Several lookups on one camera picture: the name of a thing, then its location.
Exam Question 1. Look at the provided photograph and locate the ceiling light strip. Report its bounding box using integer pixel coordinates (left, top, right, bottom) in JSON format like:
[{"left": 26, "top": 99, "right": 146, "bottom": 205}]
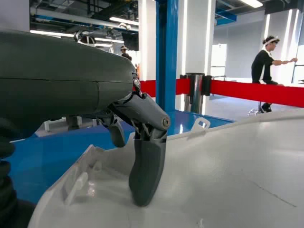
[
  {"left": 238, "top": 0, "right": 263, "bottom": 9},
  {"left": 29, "top": 29, "right": 75, "bottom": 38},
  {"left": 109, "top": 16, "right": 140, "bottom": 27},
  {"left": 94, "top": 37, "right": 124, "bottom": 44}
]

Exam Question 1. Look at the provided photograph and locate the chrome stool base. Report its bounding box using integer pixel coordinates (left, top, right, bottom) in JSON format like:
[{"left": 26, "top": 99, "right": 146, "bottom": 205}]
[{"left": 247, "top": 101, "right": 263, "bottom": 116}]

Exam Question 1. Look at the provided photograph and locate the red barrier belt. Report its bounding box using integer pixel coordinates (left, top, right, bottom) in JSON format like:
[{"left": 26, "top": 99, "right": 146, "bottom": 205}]
[
  {"left": 140, "top": 78, "right": 190, "bottom": 98},
  {"left": 210, "top": 79, "right": 304, "bottom": 109}
]

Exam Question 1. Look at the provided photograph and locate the chrome stanchion post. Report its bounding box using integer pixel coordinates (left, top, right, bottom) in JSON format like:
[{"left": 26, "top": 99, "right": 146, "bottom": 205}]
[{"left": 180, "top": 73, "right": 212, "bottom": 114}]

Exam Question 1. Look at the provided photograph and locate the person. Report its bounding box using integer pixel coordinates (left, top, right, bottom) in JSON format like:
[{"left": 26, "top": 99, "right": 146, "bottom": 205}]
[
  {"left": 251, "top": 35, "right": 298, "bottom": 113},
  {"left": 120, "top": 45, "right": 133, "bottom": 61}
]

